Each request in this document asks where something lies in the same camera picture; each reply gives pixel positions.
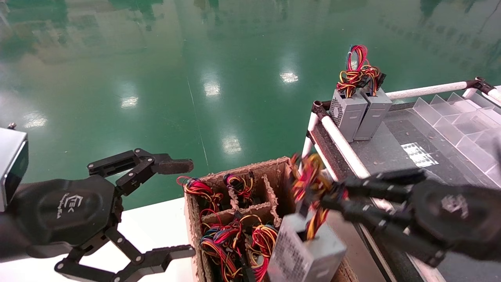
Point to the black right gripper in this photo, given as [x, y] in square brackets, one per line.
[454, 215]

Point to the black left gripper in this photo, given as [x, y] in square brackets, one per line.
[70, 211]

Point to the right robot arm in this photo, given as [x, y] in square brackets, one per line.
[496, 223]

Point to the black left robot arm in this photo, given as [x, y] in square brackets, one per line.
[6, 235]

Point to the grey plain-sided power supply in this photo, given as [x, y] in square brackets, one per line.
[373, 117]

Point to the grey mesh-sided power supply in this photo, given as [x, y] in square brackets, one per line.
[350, 117]

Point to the brown cardboard divider box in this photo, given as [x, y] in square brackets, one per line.
[282, 176]

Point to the clear acrylic divider tray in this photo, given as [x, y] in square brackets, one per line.
[454, 121]

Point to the black tube corner joint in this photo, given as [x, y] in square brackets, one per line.
[320, 109]

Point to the black tube joint clamp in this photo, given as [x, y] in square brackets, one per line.
[479, 84]

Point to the long white frame tube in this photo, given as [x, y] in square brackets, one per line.
[340, 141]

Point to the white frame leg tube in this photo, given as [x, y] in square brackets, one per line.
[308, 143]

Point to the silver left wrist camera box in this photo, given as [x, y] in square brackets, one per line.
[9, 164]

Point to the short white frame tube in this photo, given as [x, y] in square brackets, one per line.
[495, 95]

